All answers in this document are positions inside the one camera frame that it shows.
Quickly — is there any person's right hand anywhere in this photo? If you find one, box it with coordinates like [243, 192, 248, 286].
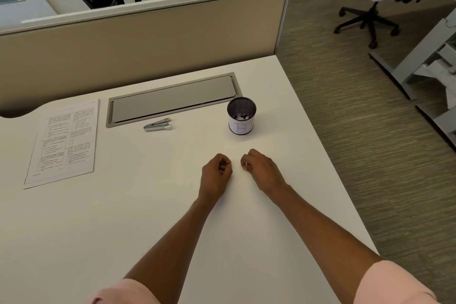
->
[240, 148, 287, 197]

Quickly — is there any person's left hand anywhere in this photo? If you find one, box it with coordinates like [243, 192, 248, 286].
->
[198, 153, 234, 207]

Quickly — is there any silver stapler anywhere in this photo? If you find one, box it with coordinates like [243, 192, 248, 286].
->
[143, 118, 173, 133]

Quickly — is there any stack of printed papers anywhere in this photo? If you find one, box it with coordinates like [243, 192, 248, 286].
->
[23, 99, 100, 190]

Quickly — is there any person's left forearm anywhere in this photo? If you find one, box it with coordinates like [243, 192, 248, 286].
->
[123, 195, 214, 304]

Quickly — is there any person's right forearm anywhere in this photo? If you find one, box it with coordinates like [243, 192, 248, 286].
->
[269, 182, 385, 304]

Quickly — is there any beige desk partition panel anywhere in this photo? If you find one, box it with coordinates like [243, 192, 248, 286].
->
[0, 0, 293, 118]

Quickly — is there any black mesh pen holder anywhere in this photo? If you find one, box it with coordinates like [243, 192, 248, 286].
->
[227, 96, 257, 135]

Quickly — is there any pink shirt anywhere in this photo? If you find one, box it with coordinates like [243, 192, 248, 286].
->
[87, 260, 441, 304]

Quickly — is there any grey desk cable tray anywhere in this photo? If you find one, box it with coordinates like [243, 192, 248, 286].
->
[105, 72, 244, 128]

